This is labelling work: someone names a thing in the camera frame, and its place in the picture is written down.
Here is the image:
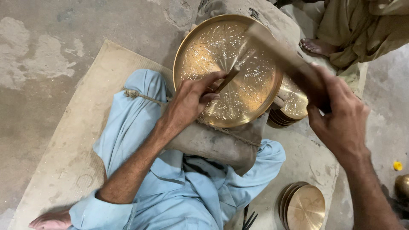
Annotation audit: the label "round brass pot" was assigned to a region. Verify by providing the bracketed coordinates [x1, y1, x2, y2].
[395, 174, 409, 200]

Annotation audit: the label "wooden mallet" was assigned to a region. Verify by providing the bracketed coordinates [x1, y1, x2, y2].
[245, 22, 331, 112]

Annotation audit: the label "cardboard floor mat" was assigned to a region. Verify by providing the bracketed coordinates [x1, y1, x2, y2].
[8, 39, 369, 230]

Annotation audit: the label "dark metal chisel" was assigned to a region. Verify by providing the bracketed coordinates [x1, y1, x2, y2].
[242, 204, 250, 230]

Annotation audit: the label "person's bare foot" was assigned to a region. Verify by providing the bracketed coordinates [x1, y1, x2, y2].
[28, 209, 73, 230]

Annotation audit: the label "stack of plain brass plates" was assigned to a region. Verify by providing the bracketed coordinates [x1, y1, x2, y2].
[277, 181, 326, 230]

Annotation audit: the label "large engraved brass plate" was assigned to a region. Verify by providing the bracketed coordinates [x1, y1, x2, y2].
[173, 14, 284, 128]

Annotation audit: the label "grey-brown cloth sandbag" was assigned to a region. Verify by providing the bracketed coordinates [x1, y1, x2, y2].
[161, 0, 301, 177]

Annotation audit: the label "person's right hand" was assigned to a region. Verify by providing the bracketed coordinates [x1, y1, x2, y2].
[307, 63, 372, 162]

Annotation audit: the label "person's left hand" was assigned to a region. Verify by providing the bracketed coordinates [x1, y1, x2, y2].
[161, 70, 228, 129]

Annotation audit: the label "metal engraving chisel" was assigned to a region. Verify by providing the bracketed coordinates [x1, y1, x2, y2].
[215, 65, 241, 94]

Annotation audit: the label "person's light blue clothing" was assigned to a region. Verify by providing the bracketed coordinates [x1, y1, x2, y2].
[68, 69, 287, 230]

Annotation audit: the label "thin black metal rods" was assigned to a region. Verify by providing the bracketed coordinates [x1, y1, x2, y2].
[243, 211, 259, 230]

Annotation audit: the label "stack of engraved brass plates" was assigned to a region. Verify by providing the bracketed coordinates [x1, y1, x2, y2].
[268, 75, 310, 129]

